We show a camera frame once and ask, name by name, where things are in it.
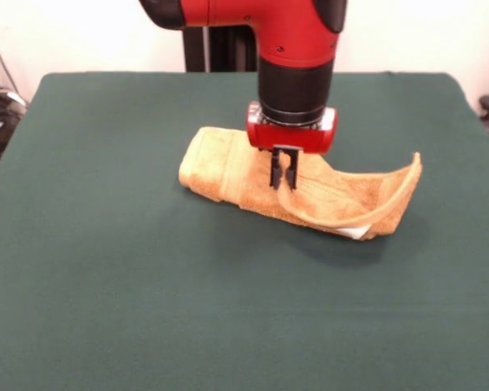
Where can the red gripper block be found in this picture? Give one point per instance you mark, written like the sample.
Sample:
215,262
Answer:
289,136

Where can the tan terry towel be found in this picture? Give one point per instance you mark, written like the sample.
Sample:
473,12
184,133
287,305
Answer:
216,167

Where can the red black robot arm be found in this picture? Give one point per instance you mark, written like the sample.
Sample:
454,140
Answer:
293,45

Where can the dark green table cloth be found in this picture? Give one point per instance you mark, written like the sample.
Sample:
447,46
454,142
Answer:
244,305

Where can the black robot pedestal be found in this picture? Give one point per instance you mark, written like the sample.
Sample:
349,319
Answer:
220,49

